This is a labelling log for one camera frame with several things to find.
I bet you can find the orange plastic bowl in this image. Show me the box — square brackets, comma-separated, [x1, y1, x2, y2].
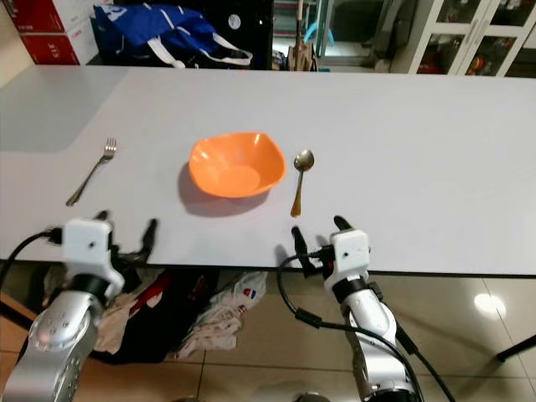
[188, 131, 286, 199]

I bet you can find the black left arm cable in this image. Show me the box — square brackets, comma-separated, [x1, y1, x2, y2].
[0, 226, 64, 286]

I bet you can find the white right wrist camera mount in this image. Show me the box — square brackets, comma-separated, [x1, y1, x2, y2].
[327, 228, 374, 302]

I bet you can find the tan cloth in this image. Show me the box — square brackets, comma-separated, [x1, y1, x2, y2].
[42, 268, 162, 353]

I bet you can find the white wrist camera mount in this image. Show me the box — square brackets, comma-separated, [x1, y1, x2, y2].
[327, 228, 374, 302]
[64, 218, 126, 290]

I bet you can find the red cloth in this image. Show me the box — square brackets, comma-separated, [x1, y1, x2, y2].
[130, 281, 167, 309]

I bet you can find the red cardboard box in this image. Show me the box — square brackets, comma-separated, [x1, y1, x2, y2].
[4, 0, 93, 34]

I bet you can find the bronze metal spoon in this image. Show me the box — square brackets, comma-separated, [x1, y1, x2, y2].
[290, 149, 316, 219]

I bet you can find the red box printed 315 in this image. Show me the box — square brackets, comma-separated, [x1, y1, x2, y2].
[21, 32, 89, 66]

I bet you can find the white printed cloth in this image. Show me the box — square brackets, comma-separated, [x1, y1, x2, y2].
[172, 272, 269, 361]

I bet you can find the white glass-door cabinet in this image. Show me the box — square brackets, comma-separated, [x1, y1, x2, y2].
[389, 0, 536, 78]

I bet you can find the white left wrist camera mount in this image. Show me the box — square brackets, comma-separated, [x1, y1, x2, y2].
[64, 218, 126, 290]

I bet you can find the silver metal fork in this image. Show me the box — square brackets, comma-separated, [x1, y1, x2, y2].
[65, 138, 118, 208]

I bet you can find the blue bag with white straps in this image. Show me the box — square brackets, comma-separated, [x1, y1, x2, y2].
[92, 4, 254, 70]

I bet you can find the black garment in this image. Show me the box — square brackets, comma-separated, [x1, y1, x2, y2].
[109, 270, 206, 363]

